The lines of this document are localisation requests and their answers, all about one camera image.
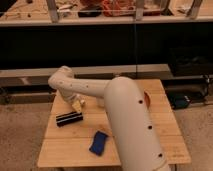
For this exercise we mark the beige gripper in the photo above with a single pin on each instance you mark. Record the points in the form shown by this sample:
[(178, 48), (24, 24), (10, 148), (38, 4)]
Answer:
[(77, 106)]

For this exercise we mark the white plastic bottle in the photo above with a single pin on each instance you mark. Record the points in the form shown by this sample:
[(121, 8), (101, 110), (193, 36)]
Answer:
[(81, 100)]

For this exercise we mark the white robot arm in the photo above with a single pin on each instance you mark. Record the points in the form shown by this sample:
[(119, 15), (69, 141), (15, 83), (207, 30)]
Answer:
[(137, 142)]

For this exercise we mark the black striped box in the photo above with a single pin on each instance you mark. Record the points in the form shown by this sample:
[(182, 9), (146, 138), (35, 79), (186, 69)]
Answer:
[(68, 118)]

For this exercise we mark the translucent plastic cup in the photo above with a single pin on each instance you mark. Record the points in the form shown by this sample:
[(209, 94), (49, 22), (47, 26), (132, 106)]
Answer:
[(100, 102)]

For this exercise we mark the wooden folding table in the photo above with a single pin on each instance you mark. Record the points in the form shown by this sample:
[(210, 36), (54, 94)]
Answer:
[(68, 146)]

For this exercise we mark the blue sponge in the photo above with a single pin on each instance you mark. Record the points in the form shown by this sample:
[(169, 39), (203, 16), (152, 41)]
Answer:
[(98, 144)]

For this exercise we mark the grey metal beam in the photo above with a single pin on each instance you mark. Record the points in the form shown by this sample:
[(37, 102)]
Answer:
[(39, 76)]

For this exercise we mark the blue black device on floor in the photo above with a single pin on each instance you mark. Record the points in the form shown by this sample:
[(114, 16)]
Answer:
[(179, 101)]

